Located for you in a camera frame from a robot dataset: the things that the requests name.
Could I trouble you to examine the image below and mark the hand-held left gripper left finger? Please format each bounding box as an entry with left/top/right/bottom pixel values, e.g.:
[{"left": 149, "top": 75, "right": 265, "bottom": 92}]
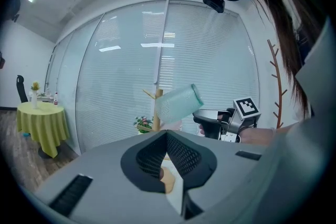
[{"left": 34, "top": 130, "right": 182, "bottom": 218}]

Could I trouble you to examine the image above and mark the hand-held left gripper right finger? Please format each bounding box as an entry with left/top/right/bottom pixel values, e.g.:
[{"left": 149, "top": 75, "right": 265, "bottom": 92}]
[{"left": 166, "top": 130, "right": 287, "bottom": 220}]

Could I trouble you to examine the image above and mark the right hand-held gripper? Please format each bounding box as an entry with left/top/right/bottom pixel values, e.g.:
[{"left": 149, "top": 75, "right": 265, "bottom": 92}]
[{"left": 193, "top": 97, "right": 262, "bottom": 143}]

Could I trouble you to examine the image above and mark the teal textured cup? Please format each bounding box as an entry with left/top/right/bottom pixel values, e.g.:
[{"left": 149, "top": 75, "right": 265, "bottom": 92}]
[{"left": 154, "top": 83, "right": 205, "bottom": 124}]

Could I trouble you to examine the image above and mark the wooden cup rack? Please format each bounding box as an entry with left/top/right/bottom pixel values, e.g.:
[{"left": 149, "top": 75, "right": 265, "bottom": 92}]
[{"left": 136, "top": 88, "right": 176, "bottom": 194}]

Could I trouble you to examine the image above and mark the person's right forearm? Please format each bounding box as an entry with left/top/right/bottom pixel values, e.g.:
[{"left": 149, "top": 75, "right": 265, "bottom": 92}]
[{"left": 241, "top": 127, "right": 278, "bottom": 145}]

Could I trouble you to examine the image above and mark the glass partition with white blinds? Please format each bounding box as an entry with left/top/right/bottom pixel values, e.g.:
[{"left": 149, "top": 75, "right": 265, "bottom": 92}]
[{"left": 46, "top": 0, "right": 260, "bottom": 155}]

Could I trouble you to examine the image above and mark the potted flower plant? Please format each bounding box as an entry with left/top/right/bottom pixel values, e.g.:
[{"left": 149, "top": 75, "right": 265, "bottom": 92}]
[{"left": 133, "top": 115, "right": 154, "bottom": 135}]

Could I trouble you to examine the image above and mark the round table with green cloth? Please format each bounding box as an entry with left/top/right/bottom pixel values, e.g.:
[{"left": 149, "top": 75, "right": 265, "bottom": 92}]
[{"left": 16, "top": 101, "right": 70, "bottom": 158}]

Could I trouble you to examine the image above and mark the reddish-brown coat rack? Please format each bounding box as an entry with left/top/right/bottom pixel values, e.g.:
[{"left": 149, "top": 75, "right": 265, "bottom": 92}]
[{"left": 267, "top": 39, "right": 288, "bottom": 129}]

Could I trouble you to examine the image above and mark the black high-back chair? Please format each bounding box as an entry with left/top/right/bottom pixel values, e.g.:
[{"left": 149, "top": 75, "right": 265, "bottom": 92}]
[{"left": 16, "top": 74, "right": 28, "bottom": 103}]

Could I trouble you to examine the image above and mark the black head-worn camera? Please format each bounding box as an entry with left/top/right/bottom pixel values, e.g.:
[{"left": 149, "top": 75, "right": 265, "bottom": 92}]
[{"left": 202, "top": 0, "right": 226, "bottom": 14}]

